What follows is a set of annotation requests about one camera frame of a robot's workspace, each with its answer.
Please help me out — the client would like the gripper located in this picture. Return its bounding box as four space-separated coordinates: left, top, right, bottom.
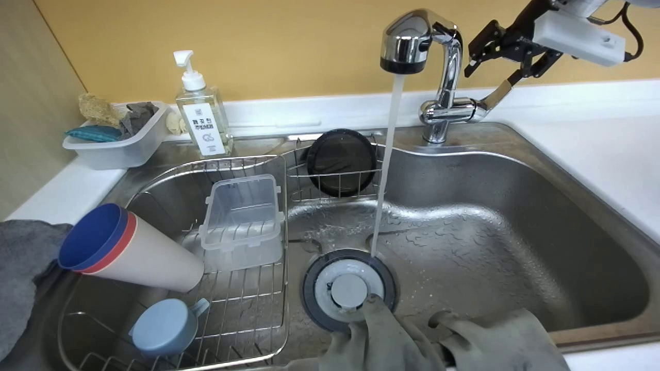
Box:
464 0 564 80

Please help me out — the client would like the chrome faucet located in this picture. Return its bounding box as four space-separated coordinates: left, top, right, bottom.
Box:
380 8 515 147

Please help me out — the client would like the stainless steel sink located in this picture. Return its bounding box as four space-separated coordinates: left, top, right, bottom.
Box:
31 121 651 371

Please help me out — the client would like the round black lid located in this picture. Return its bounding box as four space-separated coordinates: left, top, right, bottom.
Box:
306 129 378 198

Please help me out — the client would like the sink drain strainer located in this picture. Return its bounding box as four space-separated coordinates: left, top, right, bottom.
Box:
301 249 398 333

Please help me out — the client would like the grey rubber glove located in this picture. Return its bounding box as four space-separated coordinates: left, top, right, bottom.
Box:
289 293 447 371
428 308 571 371

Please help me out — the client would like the clear soap pump bottle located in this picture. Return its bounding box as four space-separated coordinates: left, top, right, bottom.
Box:
173 49 234 158

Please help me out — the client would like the clear plastic container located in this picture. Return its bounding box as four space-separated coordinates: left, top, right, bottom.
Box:
199 174 286 273

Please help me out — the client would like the beige scrubber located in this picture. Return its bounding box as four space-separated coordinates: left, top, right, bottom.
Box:
166 110 188 136

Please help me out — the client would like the grey scrubbing cloth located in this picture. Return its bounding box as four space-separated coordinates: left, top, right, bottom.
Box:
119 102 159 140

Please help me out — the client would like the white plastic basin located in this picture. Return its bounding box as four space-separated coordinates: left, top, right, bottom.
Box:
62 101 172 171

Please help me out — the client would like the yellow loofah sponge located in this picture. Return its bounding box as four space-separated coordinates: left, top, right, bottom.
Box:
78 93 122 128

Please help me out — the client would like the stack of plastic cups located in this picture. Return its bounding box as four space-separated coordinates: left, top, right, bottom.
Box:
58 203 205 293

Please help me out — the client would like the teal sponge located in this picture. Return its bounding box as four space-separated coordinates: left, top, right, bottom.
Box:
65 125 123 143

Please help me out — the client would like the light blue mug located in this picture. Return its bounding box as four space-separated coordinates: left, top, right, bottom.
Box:
128 297 211 359

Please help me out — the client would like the grey towel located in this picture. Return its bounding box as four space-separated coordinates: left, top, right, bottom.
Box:
0 220 74 361

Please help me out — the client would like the chrome faucet handle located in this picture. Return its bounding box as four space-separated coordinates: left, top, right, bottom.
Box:
467 70 515 124

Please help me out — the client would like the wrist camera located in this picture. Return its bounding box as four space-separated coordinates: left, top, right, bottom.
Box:
533 10 628 68

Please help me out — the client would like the small wire basket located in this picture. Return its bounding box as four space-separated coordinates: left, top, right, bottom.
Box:
285 131 388 203

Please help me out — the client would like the large wire dish rack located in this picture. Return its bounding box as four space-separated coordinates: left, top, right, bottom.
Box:
57 154 290 371

